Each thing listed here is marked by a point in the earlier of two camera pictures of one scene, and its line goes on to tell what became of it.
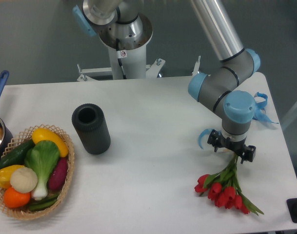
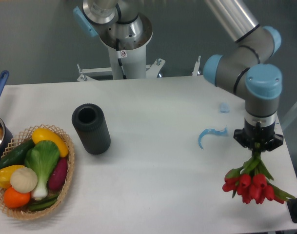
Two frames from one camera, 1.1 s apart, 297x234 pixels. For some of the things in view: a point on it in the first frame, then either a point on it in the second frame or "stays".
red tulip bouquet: x=223 y=188 -> x=250 y=181
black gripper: x=239 y=146 -> x=257 y=137
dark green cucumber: x=17 y=156 stays
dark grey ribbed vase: x=90 y=122 stays
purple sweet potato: x=58 y=176 stays
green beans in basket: x=44 y=203 stays
